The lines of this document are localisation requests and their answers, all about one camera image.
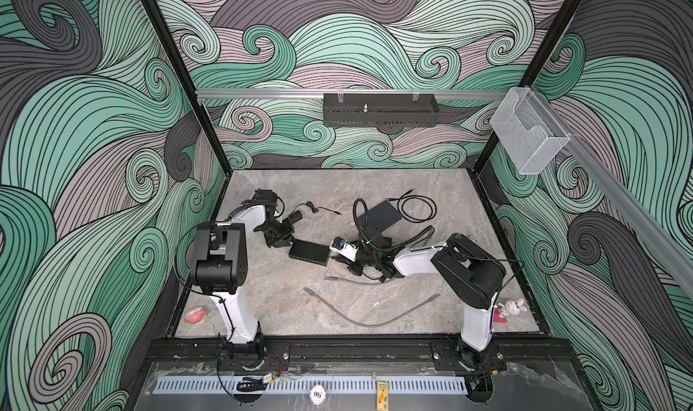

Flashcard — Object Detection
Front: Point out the dark grey box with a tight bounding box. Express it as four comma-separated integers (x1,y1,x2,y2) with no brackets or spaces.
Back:
357,201,402,238

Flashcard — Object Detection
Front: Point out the black network switch box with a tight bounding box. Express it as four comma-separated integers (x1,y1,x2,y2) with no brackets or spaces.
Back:
289,239,330,267

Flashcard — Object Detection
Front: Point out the black power adapter with cable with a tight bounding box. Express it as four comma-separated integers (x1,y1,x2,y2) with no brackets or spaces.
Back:
348,261,389,283

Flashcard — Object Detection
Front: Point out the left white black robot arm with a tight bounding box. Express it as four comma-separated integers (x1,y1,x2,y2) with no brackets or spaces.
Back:
176,189,295,360

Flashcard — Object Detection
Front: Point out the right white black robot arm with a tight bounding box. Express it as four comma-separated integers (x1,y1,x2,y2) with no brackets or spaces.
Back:
330,198,506,375

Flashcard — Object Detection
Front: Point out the pink toy left side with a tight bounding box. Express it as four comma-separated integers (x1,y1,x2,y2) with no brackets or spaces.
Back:
184,307,208,324

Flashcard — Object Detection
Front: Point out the yellow label tag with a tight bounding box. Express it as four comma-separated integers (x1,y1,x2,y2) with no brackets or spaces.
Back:
376,381,389,411

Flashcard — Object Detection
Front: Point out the pink toy with bunny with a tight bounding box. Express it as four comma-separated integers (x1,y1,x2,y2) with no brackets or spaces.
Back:
493,298,529,324

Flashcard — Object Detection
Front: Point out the round white sticker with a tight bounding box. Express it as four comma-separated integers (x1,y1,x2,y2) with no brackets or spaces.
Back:
309,384,327,406

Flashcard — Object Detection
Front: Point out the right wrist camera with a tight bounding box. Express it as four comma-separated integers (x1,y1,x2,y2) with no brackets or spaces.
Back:
330,237,353,253

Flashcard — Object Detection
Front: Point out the upper grey ethernet cable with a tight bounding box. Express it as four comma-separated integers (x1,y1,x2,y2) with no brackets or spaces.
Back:
323,274,391,286

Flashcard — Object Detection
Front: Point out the grey ethernet cable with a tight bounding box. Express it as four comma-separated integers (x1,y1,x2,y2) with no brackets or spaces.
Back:
323,274,391,286
302,285,440,328

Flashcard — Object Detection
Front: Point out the coiled black cable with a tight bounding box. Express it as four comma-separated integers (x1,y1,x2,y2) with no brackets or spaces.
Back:
387,190,438,225

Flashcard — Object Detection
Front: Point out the lower grey ethernet cable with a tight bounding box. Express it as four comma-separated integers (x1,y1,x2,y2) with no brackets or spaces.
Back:
302,285,440,328

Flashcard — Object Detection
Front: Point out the white slotted cable duct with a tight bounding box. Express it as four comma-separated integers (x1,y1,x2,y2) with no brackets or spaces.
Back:
153,376,467,396

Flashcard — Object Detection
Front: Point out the black perforated wall tray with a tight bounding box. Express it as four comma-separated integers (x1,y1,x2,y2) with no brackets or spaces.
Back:
322,92,440,129

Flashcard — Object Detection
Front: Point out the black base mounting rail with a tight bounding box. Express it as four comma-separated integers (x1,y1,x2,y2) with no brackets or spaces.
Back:
145,333,576,373

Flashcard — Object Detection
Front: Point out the clear acrylic wall holder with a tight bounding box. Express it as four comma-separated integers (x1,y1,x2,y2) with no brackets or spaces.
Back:
490,87,570,176

